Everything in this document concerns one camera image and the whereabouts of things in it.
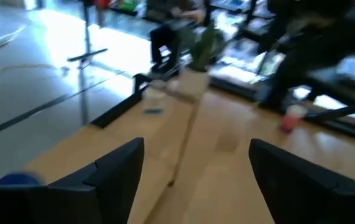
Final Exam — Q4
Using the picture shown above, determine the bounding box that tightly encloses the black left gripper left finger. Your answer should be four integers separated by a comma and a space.
0, 137, 145, 224

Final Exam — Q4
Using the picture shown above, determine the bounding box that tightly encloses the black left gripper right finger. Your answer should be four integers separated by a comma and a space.
248, 138, 355, 224

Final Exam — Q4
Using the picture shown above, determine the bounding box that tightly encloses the pink medicine bottle white cap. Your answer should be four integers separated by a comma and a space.
279, 104, 308, 134

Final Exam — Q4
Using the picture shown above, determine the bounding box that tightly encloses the blue cap Tums bottle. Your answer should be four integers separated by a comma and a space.
0, 172, 44, 187

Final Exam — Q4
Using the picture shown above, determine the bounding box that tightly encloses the black floor stand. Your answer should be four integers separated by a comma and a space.
66, 0, 109, 63

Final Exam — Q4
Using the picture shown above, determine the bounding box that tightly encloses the green plant in white pot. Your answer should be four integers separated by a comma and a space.
177, 20, 228, 98

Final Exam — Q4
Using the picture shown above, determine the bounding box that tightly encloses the person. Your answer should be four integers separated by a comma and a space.
148, 0, 211, 75

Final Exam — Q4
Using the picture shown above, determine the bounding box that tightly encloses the black metal bar bracket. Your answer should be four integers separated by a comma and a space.
89, 73, 150, 129

